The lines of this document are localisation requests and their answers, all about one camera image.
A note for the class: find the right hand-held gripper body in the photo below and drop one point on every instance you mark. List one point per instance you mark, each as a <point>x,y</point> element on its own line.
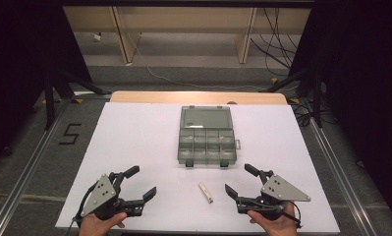
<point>282,191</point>

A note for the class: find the small white tube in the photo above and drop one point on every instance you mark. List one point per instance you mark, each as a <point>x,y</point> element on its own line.
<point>205,192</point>

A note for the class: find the person's right hand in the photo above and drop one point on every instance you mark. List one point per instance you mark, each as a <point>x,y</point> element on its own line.
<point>282,226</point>

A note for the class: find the white plug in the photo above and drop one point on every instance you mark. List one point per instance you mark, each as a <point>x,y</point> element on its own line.
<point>97,37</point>

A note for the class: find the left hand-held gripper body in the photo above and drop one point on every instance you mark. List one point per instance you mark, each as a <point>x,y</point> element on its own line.
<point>100,193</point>

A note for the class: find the person's left hand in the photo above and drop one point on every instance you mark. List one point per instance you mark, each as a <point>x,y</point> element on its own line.
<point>95,226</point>

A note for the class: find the beige wooden desk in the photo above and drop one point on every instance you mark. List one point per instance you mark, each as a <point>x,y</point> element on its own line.
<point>183,19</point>

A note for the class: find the clear plastic compartment box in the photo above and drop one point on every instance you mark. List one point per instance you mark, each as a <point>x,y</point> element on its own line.
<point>206,137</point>

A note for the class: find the aluminium floor rail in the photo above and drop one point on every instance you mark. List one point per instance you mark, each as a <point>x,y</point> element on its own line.
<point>23,180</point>
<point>341,177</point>

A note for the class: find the black metal stand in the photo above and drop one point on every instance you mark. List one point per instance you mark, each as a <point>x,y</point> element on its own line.
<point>311,85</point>
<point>62,85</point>

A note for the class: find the white table cover sheet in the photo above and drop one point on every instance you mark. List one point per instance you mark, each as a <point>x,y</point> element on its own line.
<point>144,144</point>

